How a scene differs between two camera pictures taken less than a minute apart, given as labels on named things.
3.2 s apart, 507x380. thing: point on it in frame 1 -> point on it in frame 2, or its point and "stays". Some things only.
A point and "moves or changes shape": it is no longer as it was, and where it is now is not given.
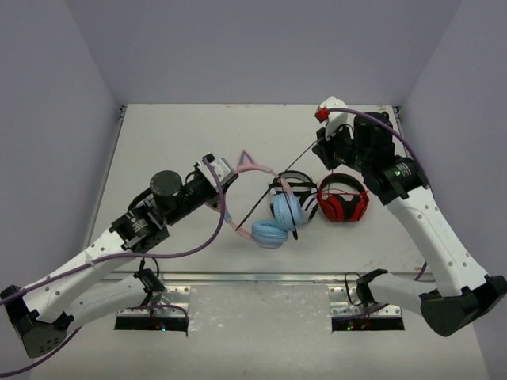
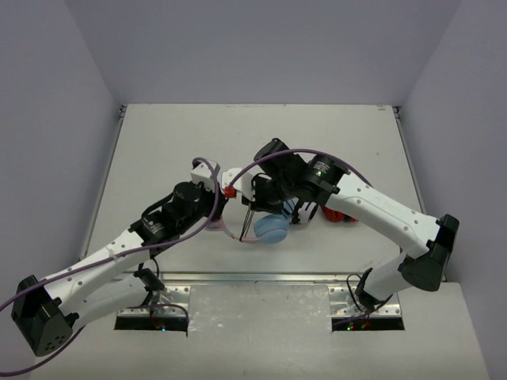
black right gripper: [324, 149] -> [258, 204]
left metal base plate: [174, 301] stays
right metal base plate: [340, 306] stays
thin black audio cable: [279, 179] moves or changes shape
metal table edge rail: [264, 277] stays
